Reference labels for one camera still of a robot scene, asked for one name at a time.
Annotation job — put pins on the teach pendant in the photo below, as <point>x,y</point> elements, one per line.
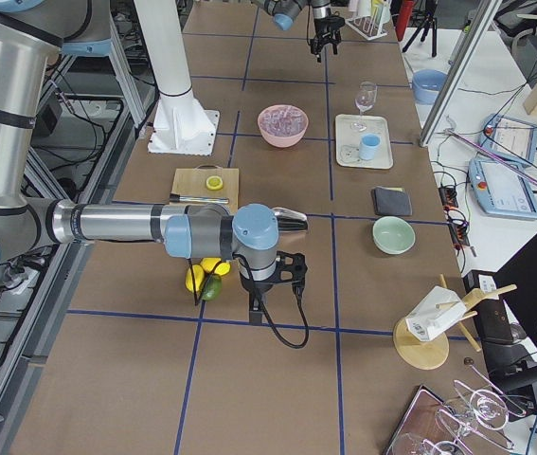
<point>510,138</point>
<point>500,190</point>

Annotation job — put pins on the clear wine glass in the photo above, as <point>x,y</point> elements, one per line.
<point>365,99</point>

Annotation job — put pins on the black monitor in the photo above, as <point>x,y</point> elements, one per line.
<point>520,270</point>

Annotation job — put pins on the white wire cup rack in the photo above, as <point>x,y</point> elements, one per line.
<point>369,17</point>

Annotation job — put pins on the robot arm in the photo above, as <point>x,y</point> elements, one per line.
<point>33,32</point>
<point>285,12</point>

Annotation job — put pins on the clear ice cubes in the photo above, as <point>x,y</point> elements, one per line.
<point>283,122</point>

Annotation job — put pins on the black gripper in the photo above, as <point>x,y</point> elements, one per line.
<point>321,11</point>
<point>259,288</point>

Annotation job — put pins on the white carton on stand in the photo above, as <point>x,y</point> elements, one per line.
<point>438,311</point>

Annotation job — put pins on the far teach pendant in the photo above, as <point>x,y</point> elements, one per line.
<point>510,138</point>

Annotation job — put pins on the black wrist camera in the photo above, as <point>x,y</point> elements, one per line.
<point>290,268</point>

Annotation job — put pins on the lemon half slice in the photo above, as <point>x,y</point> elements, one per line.
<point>214,183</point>

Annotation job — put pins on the near teach pendant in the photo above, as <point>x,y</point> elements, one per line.
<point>500,190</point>

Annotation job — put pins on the blue bowl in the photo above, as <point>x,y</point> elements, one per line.
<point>426,85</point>

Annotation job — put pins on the red cylinder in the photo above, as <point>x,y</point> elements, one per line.
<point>404,16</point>

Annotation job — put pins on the cream bear tray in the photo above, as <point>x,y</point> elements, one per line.
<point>347,142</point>

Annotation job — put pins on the light blue cup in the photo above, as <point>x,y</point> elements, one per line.
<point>368,147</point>

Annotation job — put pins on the wooden mug tree stand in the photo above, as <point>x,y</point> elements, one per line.
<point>432,354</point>

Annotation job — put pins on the green bowl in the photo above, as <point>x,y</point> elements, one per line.
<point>393,235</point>

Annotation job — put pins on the steel cylinder tool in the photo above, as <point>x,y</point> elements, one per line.
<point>180,198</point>

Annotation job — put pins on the black tripod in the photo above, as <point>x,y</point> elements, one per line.
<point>429,24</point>

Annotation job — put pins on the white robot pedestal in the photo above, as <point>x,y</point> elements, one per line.
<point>181,125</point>

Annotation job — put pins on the metal ice scoop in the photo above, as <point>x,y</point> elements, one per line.
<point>289,220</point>

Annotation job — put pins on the pink bowl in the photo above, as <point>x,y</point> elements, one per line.
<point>282,142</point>

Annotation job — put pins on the aluminium frame post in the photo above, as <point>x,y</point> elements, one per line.
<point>481,23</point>

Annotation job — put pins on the dark tray with glasses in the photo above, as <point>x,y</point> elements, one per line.
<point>472,421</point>

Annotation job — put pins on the wooden cutting board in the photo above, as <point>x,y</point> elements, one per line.
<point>193,182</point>

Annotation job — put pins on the yellow lemon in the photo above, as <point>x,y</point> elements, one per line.
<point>215,266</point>
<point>194,278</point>

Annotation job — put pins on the grey yellow cloth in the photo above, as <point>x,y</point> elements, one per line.
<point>393,202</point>

